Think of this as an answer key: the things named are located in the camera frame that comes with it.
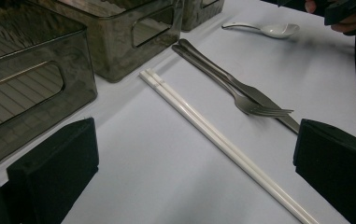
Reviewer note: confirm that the white chopstick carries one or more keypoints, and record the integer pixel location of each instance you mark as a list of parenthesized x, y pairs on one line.
[(230, 144), (221, 148)]

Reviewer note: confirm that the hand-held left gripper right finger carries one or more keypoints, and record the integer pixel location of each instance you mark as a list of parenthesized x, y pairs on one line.
[(340, 168)]

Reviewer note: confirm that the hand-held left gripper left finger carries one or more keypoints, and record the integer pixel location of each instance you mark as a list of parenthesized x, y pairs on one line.
[(54, 168)]

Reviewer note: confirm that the steel fork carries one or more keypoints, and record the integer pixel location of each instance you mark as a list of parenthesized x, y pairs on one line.
[(244, 104)]

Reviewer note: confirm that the white ceramic spoon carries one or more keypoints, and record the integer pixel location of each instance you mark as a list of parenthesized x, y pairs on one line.
[(278, 30)]

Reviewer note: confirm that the smoky transparent plastic bin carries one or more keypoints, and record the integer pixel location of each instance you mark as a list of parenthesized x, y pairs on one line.
[(73, 104), (113, 63), (194, 18)]

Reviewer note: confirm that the steel table knife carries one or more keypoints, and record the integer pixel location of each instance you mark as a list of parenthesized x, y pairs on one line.
[(259, 95)]

